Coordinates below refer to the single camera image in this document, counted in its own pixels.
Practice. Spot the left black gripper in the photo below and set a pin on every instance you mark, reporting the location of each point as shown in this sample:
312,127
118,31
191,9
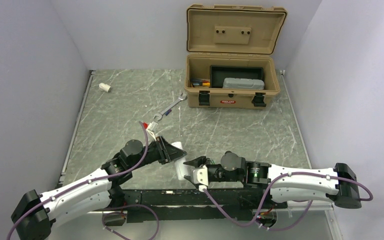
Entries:
167,152

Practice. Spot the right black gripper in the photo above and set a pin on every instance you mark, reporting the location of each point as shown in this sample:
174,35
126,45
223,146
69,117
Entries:
197,162

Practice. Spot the white remote control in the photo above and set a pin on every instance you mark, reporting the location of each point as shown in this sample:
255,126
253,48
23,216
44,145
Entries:
180,167

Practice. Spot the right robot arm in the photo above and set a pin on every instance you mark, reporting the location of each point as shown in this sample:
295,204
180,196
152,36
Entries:
336,184

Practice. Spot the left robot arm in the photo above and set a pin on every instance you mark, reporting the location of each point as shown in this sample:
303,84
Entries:
36,213

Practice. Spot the silver open-end wrench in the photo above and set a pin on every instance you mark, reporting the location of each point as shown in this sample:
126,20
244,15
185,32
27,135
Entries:
159,115

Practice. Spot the colourful tools in toolbox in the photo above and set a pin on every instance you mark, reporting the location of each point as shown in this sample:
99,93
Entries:
197,82

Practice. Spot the white plastic tube piece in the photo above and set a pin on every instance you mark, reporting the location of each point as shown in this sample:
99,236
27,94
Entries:
105,87

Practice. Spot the black tray in toolbox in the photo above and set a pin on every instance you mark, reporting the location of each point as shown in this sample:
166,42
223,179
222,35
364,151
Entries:
218,73

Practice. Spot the grey plastic case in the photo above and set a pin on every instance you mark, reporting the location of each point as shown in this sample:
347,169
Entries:
243,83

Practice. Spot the tan plastic toolbox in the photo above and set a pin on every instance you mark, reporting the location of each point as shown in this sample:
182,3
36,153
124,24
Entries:
232,35

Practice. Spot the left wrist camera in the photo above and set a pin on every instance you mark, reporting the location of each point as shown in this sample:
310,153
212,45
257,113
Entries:
151,131

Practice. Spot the aluminium frame rail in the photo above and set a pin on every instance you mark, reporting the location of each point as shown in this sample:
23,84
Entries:
78,202

